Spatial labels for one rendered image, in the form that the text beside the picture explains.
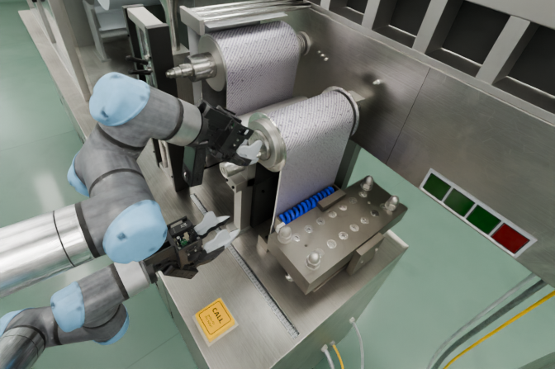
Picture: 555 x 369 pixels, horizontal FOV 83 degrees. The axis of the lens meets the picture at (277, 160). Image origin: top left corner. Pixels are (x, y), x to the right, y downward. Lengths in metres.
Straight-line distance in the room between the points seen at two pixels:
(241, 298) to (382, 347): 1.17
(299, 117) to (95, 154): 0.43
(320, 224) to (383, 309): 1.20
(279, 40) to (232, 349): 0.78
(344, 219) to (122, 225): 0.63
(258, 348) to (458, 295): 1.61
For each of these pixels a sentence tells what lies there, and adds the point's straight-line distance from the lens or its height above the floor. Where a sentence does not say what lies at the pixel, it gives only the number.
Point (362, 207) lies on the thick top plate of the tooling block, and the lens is 0.96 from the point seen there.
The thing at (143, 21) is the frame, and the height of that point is 1.44.
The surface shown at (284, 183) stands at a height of 1.15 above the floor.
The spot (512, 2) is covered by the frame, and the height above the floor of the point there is 1.59.
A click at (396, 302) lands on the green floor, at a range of 2.07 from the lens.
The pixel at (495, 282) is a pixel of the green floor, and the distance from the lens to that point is 2.48.
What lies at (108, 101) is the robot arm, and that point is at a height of 1.48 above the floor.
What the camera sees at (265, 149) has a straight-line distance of 0.71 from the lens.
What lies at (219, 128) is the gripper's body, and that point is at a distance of 0.59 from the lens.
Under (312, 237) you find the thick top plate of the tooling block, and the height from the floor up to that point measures 1.03.
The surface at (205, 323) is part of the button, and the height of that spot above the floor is 0.92.
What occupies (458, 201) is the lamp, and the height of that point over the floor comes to 1.19.
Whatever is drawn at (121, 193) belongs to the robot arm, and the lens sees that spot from 0.45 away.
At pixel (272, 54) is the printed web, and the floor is 1.36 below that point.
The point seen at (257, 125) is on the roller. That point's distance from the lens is 0.72.
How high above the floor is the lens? 1.72
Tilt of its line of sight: 42 degrees down
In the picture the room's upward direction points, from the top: 8 degrees clockwise
